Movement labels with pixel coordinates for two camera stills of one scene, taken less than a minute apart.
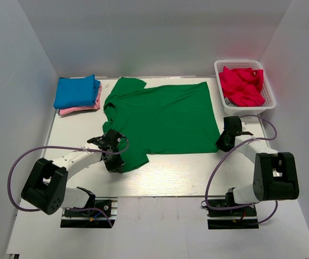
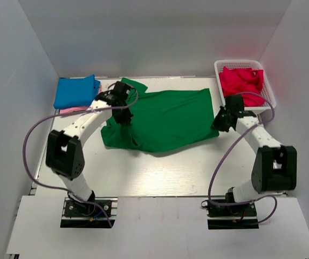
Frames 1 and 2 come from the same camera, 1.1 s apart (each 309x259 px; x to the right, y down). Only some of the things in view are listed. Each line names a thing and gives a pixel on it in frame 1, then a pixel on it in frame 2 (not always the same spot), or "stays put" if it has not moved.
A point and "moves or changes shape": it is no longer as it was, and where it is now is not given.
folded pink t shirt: [75, 109] stays put
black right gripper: [219, 144] -> [216, 123]
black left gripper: [116, 167] -> [124, 120]
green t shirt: [173, 119] moves or changes shape
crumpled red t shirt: [243, 87] stays put
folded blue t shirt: [75, 91] stays put
